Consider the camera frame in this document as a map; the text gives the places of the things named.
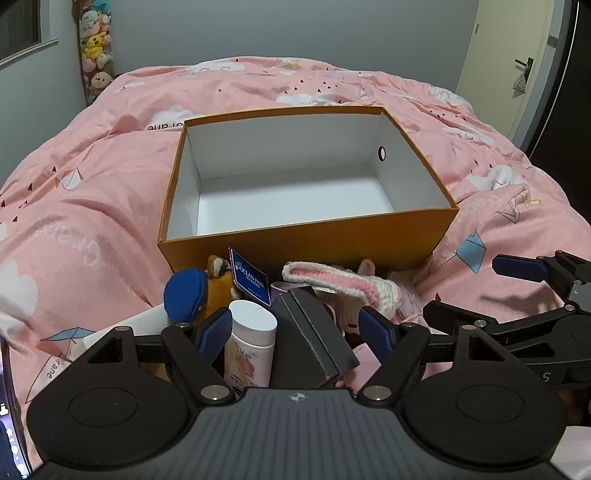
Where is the crochet bunny doll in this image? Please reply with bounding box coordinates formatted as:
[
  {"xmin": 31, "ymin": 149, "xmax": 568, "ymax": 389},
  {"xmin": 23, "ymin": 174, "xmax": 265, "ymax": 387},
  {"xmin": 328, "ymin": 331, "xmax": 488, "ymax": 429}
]
[{"xmin": 281, "ymin": 258, "xmax": 419, "ymax": 333}]

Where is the black box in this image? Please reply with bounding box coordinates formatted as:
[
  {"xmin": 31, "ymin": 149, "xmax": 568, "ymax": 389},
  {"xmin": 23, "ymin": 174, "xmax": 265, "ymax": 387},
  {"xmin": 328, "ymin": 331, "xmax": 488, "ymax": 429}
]
[{"xmin": 270, "ymin": 286, "xmax": 361, "ymax": 388}]

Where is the pink printed blanket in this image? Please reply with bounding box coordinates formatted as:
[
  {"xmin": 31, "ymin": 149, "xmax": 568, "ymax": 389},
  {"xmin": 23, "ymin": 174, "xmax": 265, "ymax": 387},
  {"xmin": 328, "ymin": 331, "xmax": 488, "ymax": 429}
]
[{"xmin": 0, "ymin": 56, "xmax": 591, "ymax": 480}]

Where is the white lotion tube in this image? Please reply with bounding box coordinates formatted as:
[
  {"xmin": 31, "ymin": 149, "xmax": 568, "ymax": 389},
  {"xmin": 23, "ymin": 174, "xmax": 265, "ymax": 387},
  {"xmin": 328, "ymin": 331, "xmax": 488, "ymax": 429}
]
[{"xmin": 225, "ymin": 300, "xmax": 278, "ymax": 393}]

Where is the paper hang tag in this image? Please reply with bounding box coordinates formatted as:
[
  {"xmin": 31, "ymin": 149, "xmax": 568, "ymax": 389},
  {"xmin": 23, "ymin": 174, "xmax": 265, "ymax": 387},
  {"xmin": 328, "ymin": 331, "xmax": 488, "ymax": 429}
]
[{"xmin": 228, "ymin": 248, "xmax": 273, "ymax": 306}]

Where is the fox plush with blue hat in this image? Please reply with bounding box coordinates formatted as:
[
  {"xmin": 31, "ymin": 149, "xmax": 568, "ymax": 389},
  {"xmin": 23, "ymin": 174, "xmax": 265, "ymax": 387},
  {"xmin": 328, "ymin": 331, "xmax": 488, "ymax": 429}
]
[{"xmin": 164, "ymin": 255, "xmax": 238, "ymax": 324}]

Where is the orange cardboard box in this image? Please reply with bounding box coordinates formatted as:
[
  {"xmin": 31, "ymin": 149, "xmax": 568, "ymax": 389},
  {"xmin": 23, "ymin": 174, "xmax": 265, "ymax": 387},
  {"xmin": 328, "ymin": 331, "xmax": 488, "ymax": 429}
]
[{"xmin": 157, "ymin": 105, "xmax": 460, "ymax": 278}]

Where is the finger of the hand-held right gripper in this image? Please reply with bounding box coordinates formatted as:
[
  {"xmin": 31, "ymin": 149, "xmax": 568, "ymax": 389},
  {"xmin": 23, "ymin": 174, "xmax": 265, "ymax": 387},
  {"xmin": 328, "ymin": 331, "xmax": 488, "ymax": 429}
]
[
  {"xmin": 492, "ymin": 250, "xmax": 591, "ymax": 301},
  {"xmin": 422, "ymin": 300, "xmax": 575, "ymax": 344}
]

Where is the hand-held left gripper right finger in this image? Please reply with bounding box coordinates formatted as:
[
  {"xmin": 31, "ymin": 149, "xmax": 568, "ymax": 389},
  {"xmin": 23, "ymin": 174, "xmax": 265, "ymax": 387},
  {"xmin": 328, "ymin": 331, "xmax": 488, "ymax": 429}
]
[{"xmin": 359, "ymin": 307, "xmax": 511, "ymax": 402}]

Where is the cream door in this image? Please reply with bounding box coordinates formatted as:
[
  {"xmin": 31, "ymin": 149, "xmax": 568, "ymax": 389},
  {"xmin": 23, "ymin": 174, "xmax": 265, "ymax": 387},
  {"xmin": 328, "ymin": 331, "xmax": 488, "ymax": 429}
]
[{"xmin": 455, "ymin": 0, "xmax": 555, "ymax": 144}]

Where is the hanging column of plush toys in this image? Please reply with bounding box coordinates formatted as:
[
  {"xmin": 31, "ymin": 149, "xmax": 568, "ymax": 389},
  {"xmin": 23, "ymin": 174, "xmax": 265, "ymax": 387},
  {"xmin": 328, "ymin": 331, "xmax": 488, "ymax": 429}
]
[{"xmin": 71, "ymin": 0, "xmax": 116, "ymax": 104}]

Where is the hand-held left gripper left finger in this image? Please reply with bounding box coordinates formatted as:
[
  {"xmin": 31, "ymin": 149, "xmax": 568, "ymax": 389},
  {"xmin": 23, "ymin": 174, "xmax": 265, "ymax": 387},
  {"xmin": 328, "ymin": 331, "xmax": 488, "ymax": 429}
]
[{"xmin": 82, "ymin": 308, "xmax": 234, "ymax": 404}]

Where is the window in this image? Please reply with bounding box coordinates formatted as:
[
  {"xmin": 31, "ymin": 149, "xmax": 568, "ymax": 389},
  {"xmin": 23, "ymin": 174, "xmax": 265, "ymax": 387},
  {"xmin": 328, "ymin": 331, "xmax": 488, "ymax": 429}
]
[{"xmin": 0, "ymin": 0, "xmax": 58, "ymax": 65}]

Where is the smartphone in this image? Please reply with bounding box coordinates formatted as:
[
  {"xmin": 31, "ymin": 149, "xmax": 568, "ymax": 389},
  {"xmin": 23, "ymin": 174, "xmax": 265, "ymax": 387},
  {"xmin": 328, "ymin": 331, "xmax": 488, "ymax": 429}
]
[{"xmin": 0, "ymin": 337, "xmax": 33, "ymax": 480}]

